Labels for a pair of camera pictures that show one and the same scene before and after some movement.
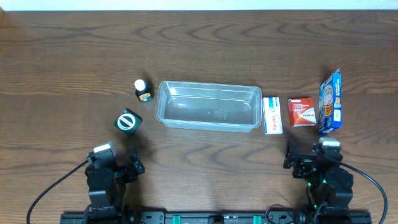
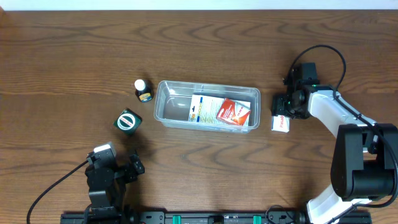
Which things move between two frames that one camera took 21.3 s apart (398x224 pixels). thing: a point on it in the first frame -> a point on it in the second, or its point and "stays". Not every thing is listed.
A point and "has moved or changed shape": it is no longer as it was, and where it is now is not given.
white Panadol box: (272, 116) has moved or changed shape
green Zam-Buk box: (128, 121) stays
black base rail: (309, 216) stays
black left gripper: (133, 168) stays
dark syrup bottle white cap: (144, 90) stays
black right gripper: (295, 162) -> (279, 106)
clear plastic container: (201, 106) stays
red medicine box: (301, 112) has moved or changed shape
